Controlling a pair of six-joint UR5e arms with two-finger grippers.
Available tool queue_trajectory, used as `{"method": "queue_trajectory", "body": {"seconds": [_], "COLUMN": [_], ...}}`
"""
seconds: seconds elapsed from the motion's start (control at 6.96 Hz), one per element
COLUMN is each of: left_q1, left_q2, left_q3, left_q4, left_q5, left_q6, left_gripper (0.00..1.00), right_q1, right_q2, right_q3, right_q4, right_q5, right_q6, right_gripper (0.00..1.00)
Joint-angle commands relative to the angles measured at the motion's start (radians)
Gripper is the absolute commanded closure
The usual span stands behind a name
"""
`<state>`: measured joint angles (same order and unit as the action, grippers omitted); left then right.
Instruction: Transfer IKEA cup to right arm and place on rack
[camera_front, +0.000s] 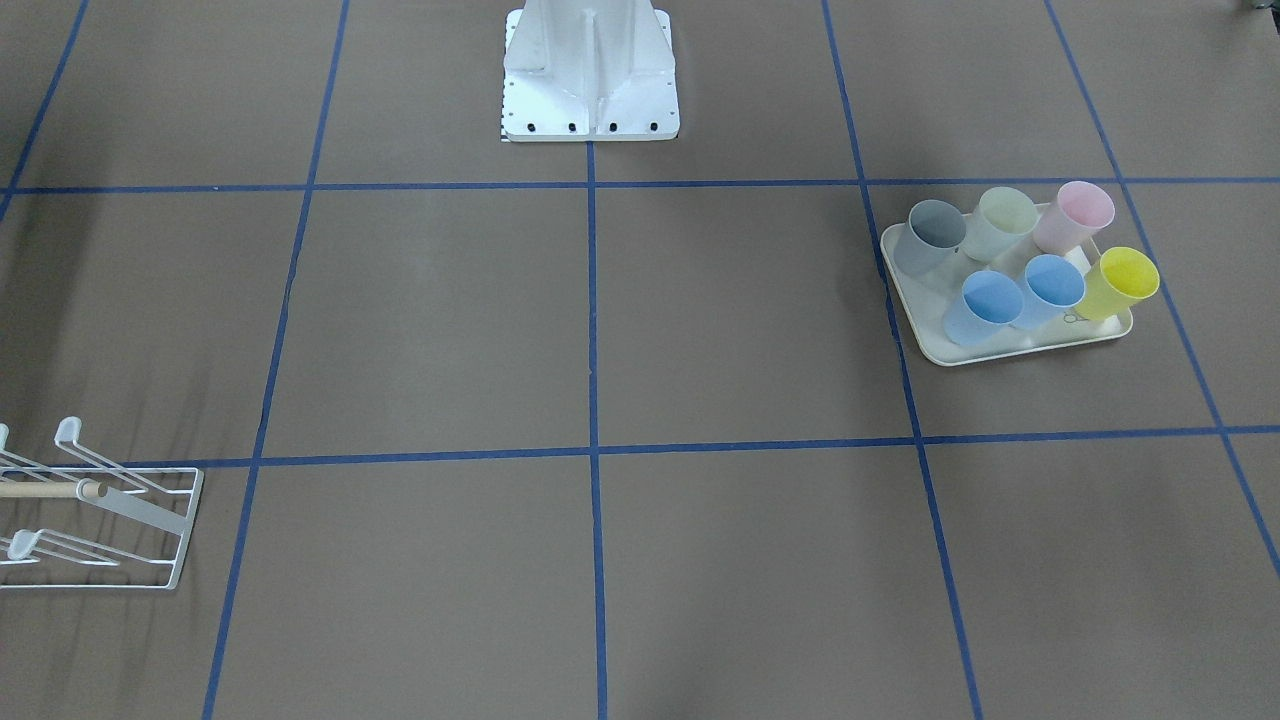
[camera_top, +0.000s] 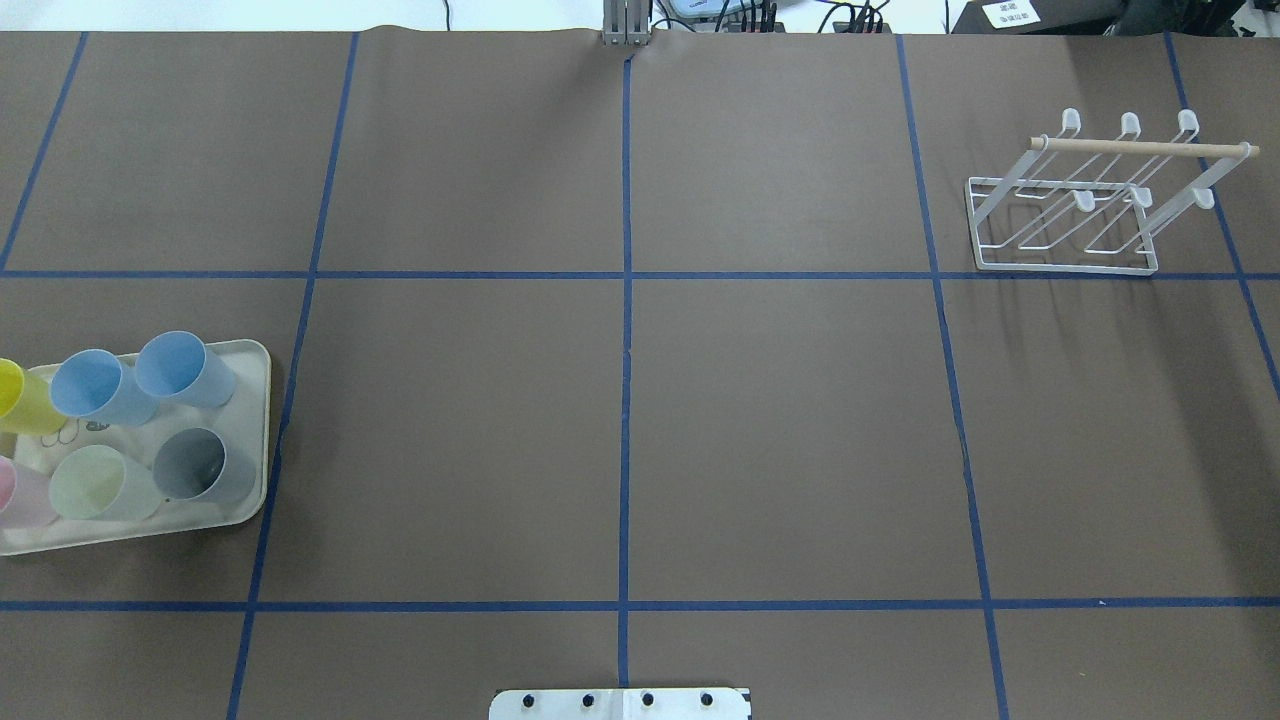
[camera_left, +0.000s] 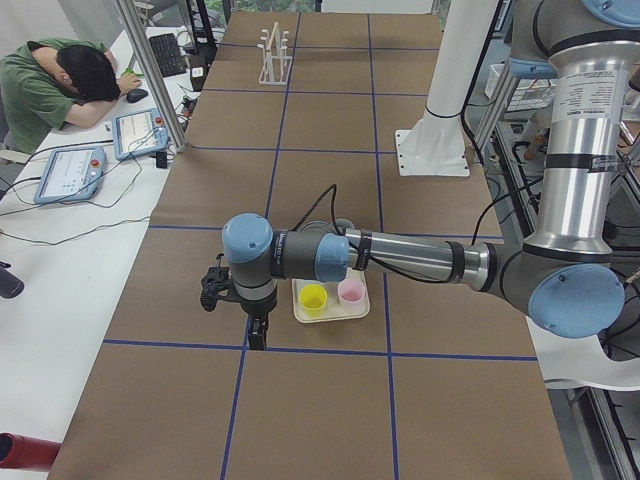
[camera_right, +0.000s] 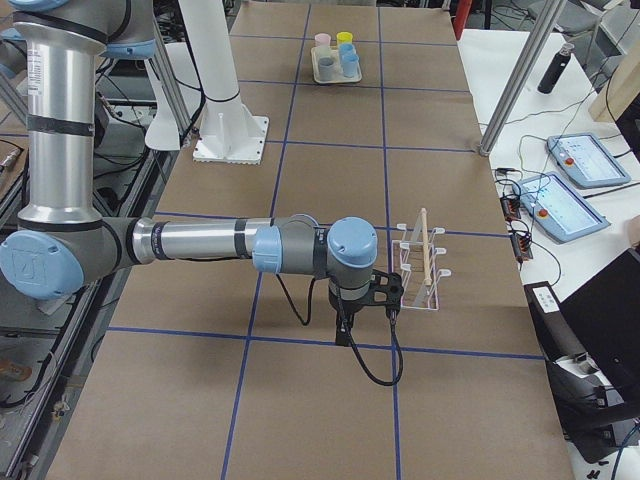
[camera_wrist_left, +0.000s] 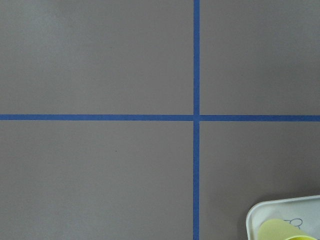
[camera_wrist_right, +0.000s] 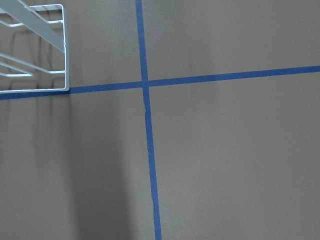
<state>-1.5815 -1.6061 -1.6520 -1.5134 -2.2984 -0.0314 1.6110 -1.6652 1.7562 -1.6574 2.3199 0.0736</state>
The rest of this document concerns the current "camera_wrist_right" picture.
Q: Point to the white wire cup rack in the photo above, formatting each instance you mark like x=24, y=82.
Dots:
x=34, y=51

